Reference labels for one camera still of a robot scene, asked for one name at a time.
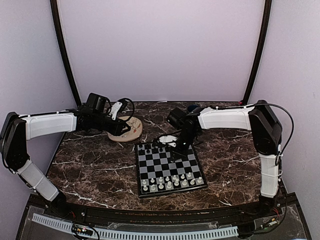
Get black left frame post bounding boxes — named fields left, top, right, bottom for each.
left=49, top=0, right=82, bottom=107

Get black front rail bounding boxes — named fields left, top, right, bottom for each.
left=67, top=203, right=261, bottom=224

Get white chess queen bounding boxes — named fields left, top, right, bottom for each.
left=166, top=181, right=173, bottom=189

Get white slotted cable duct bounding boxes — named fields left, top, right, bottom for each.
left=31, top=213, right=239, bottom=240

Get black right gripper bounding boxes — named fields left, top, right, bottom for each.
left=170, top=128, right=199, bottom=161

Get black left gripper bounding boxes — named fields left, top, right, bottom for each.
left=92, top=113, right=131, bottom=136

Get black and white chessboard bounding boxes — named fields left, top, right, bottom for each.
left=134, top=141, right=208, bottom=198

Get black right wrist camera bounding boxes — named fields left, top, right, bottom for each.
left=166, top=107, right=187, bottom=130

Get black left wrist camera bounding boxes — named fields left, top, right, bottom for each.
left=85, top=92, right=109, bottom=113

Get cream plate with bird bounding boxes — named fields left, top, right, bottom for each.
left=107, top=117, right=143, bottom=143

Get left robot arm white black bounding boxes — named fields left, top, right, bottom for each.
left=0, top=110, right=131, bottom=218

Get black frame post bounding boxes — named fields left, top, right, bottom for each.
left=49, top=0, right=82, bottom=107
left=241, top=0, right=272, bottom=105

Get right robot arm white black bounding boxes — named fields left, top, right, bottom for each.
left=167, top=100, right=283, bottom=217

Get black right frame post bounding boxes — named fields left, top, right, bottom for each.
left=241, top=0, right=272, bottom=105

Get small green circuit board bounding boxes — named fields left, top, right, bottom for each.
left=71, top=224, right=93, bottom=236

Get blue enamel mug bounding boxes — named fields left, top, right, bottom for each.
left=187, top=104, right=199, bottom=113

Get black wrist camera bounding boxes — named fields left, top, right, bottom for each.
left=85, top=92, right=109, bottom=113
left=166, top=107, right=187, bottom=130

